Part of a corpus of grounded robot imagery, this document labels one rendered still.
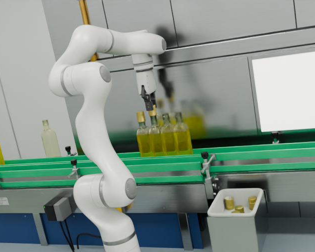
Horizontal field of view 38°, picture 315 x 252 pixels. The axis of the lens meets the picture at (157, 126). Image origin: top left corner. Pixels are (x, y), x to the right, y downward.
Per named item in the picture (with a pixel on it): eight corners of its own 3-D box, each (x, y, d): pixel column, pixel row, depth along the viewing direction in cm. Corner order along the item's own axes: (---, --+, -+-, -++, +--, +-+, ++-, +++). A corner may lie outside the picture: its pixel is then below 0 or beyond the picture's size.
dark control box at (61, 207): (72, 214, 210) (68, 197, 208) (63, 222, 203) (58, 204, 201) (57, 214, 213) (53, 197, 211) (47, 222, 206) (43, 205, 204)
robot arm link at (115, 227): (124, 245, 155) (106, 179, 150) (81, 245, 164) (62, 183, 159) (141, 228, 165) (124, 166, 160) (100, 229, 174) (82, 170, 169)
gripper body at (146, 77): (140, 66, 199) (145, 91, 202) (131, 70, 190) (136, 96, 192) (156, 64, 196) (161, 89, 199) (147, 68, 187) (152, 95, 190)
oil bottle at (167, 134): (183, 168, 203) (175, 122, 198) (179, 173, 198) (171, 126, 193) (172, 169, 205) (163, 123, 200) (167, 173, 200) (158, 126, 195)
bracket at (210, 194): (221, 189, 190) (218, 173, 188) (215, 199, 181) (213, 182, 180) (212, 189, 191) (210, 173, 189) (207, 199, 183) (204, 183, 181)
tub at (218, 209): (266, 208, 179) (264, 187, 177) (257, 237, 159) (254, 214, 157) (223, 208, 186) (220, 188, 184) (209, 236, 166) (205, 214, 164)
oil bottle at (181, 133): (196, 168, 201) (188, 121, 196) (192, 172, 196) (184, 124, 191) (184, 168, 203) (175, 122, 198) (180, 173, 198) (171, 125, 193)
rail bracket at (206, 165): (219, 171, 190) (215, 143, 187) (209, 188, 175) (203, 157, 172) (212, 172, 191) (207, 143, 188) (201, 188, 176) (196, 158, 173)
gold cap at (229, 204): (230, 200, 178) (231, 210, 179) (235, 196, 181) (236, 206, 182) (222, 199, 180) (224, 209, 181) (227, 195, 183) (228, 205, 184)
